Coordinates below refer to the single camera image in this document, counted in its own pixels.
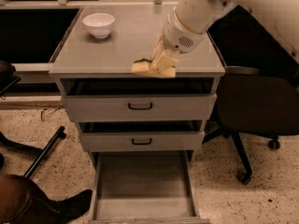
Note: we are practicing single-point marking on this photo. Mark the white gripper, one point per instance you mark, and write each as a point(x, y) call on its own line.
point(177, 34)

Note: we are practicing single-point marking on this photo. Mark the green and yellow sponge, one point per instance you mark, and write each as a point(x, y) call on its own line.
point(142, 68)

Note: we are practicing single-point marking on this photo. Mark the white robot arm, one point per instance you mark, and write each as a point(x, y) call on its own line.
point(280, 18)

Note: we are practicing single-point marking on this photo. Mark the top grey drawer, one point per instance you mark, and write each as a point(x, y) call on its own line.
point(137, 99)

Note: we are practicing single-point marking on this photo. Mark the grey drawer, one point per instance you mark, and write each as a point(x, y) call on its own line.
point(144, 188)
point(137, 99)
point(121, 136)

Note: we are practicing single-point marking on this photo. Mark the grey drawer cabinet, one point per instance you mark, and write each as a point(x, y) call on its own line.
point(135, 31)

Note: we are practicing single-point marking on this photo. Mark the middle grey drawer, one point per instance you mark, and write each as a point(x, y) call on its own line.
point(121, 136)

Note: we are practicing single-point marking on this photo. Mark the bottom grey drawer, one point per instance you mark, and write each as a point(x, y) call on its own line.
point(144, 188)

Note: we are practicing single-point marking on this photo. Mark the white ceramic bowl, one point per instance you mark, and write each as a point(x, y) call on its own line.
point(99, 25)

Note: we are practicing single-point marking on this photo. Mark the black office chair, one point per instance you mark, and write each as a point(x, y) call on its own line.
point(259, 92)

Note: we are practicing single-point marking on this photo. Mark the black chair base leg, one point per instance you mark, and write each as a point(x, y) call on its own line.
point(39, 153)

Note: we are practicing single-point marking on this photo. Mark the black chair seat at left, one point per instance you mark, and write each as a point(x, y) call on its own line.
point(7, 76)

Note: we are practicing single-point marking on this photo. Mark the person's dark shoe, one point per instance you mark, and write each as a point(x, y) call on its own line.
point(75, 207)

